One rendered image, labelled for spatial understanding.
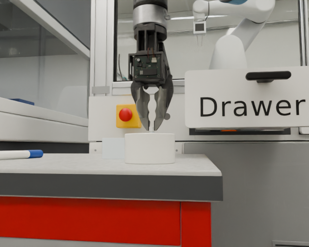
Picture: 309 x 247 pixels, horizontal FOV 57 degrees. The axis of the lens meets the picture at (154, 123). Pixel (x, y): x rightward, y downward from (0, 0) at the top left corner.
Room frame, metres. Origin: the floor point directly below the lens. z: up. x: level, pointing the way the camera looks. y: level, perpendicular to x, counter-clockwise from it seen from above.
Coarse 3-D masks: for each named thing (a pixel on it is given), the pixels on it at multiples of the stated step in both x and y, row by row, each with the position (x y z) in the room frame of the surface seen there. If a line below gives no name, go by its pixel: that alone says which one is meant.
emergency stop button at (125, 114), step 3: (123, 108) 0.83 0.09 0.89; (126, 108) 0.83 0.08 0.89; (120, 111) 0.83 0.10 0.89; (123, 111) 0.83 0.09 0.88; (126, 111) 0.83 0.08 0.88; (129, 111) 0.83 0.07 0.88; (120, 114) 0.83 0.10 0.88; (123, 114) 0.83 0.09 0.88; (126, 114) 0.83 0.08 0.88; (129, 114) 0.83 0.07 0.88; (120, 117) 0.83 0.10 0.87; (123, 117) 0.83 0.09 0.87; (126, 117) 0.83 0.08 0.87; (129, 117) 0.83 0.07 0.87; (123, 120) 0.83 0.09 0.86; (126, 120) 0.83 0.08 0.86; (129, 120) 0.84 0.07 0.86
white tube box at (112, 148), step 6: (102, 138) 0.52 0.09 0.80; (108, 138) 0.52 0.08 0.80; (114, 138) 0.52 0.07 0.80; (120, 138) 0.51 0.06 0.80; (102, 144) 0.52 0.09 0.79; (108, 144) 0.52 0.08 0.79; (114, 144) 0.52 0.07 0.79; (120, 144) 0.51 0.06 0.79; (102, 150) 0.52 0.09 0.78; (108, 150) 0.52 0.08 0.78; (114, 150) 0.52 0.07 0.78; (120, 150) 0.51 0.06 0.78; (102, 156) 0.52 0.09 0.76; (108, 156) 0.52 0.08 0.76; (114, 156) 0.51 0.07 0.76; (120, 156) 0.51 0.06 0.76
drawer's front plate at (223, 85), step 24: (192, 72) 0.54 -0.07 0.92; (216, 72) 0.53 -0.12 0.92; (240, 72) 0.52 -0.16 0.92; (192, 96) 0.54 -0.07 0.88; (216, 96) 0.53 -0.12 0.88; (240, 96) 0.52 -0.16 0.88; (264, 96) 0.52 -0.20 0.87; (288, 96) 0.51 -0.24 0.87; (192, 120) 0.54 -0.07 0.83; (216, 120) 0.53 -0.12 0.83; (240, 120) 0.52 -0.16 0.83; (264, 120) 0.52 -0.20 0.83; (288, 120) 0.51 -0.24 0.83
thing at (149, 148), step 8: (128, 136) 0.38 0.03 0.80; (136, 136) 0.37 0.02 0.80; (144, 136) 0.37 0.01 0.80; (152, 136) 0.37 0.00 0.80; (160, 136) 0.37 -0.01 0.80; (168, 136) 0.38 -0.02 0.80; (128, 144) 0.38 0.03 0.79; (136, 144) 0.37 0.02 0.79; (144, 144) 0.37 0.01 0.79; (152, 144) 0.37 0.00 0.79; (160, 144) 0.37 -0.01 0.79; (168, 144) 0.38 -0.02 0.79; (128, 152) 0.38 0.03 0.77; (136, 152) 0.37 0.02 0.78; (144, 152) 0.37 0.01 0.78; (152, 152) 0.37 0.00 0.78; (160, 152) 0.37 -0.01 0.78; (168, 152) 0.38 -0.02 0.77; (128, 160) 0.38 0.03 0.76; (136, 160) 0.37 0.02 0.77; (144, 160) 0.37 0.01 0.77; (152, 160) 0.37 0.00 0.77; (160, 160) 0.37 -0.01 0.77; (168, 160) 0.38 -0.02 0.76
